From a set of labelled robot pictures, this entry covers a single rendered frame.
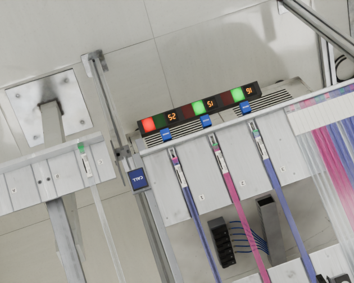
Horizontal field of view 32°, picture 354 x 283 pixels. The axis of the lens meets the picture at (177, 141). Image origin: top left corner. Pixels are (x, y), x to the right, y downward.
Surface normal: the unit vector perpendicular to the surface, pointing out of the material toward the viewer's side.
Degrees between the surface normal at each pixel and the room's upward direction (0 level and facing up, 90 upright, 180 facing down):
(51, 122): 90
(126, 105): 0
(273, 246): 0
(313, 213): 0
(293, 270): 47
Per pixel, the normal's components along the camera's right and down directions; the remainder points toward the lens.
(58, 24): 0.23, 0.49
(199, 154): -0.01, -0.25
